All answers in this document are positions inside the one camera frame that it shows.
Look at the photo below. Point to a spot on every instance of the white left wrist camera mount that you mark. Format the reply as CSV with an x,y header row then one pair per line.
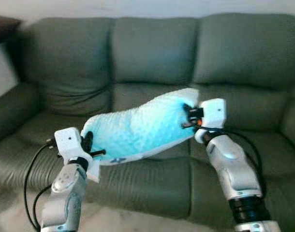
x,y
67,140

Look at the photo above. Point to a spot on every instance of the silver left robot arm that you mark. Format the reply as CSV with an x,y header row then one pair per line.
x,y
65,203

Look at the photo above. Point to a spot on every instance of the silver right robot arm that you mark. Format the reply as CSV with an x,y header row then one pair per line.
x,y
234,174

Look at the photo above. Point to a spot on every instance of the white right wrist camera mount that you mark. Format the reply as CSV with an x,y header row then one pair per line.
x,y
214,113

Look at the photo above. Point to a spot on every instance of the teal dotted plush pillow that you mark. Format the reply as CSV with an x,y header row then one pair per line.
x,y
138,128

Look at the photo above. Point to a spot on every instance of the green leather sofa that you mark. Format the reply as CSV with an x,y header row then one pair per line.
x,y
152,48

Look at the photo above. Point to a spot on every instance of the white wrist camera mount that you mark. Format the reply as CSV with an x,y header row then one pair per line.
x,y
214,113
67,140

